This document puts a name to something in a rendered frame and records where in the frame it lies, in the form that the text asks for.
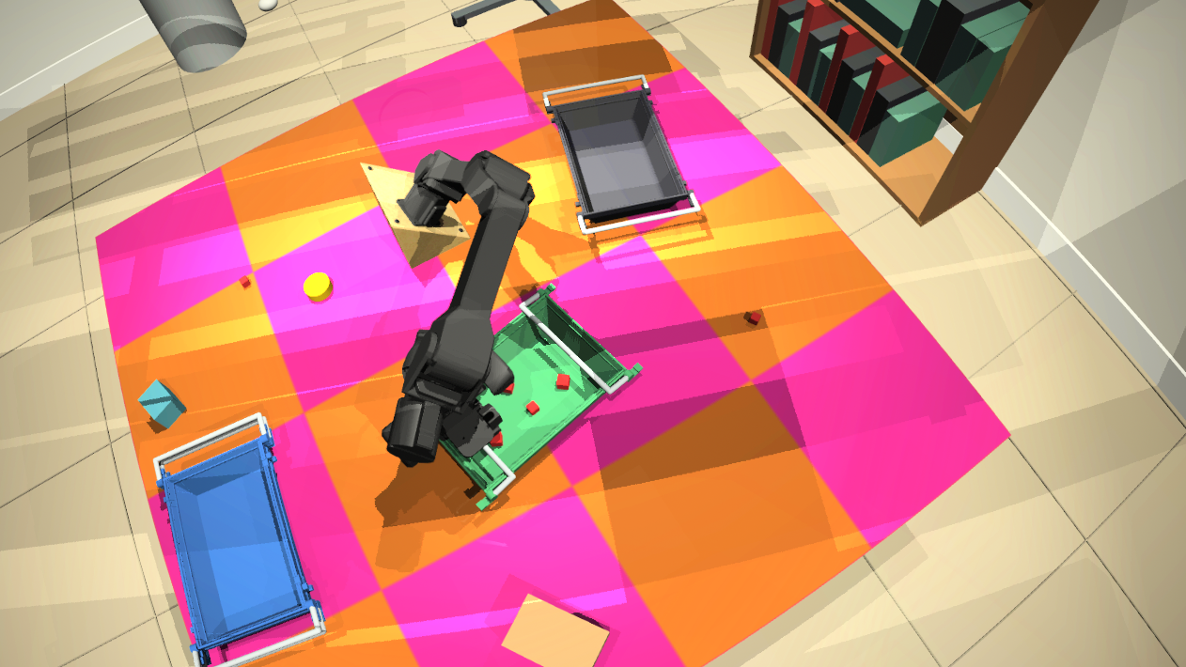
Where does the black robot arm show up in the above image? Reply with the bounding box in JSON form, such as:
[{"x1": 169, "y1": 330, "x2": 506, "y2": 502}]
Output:
[{"x1": 385, "y1": 150, "x2": 535, "y2": 463}]

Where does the small light blue block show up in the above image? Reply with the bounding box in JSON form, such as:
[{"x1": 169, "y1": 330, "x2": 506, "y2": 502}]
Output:
[{"x1": 138, "y1": 380, "x2": 186, "y2": 428}]

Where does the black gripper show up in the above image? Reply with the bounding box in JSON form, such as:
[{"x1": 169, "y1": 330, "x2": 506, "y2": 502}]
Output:
[{"x1": 382, "y1": 350, "x2": 515, "y2": 466}]

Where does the yellow short cylinder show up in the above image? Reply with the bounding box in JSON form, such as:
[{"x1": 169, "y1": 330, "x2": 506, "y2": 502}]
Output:
[{"x1": 304, "y1": 272, "x2": 333, "y2": 301}]

